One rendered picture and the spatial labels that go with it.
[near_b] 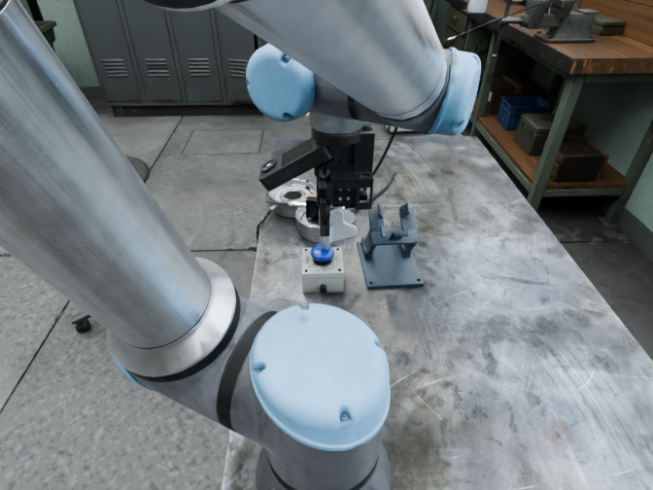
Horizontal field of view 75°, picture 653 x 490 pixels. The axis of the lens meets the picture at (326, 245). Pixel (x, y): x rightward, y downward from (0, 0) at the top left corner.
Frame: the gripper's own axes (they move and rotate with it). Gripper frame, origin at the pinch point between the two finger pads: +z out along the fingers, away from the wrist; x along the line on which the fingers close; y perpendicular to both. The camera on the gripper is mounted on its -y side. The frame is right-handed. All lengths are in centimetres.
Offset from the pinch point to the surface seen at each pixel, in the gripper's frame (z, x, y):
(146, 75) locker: 55, 291, -129
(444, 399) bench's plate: 8.2, -24.4, 15.5
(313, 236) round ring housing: 6.3, 10.2, -1.5
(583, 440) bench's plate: 8.2, -30.7, 31.1
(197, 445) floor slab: 88, 12, -39
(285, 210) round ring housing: 6.0, 19.3, -7.3
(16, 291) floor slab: 88, 85, -134
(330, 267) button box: 3.7, -2.2, 1.3
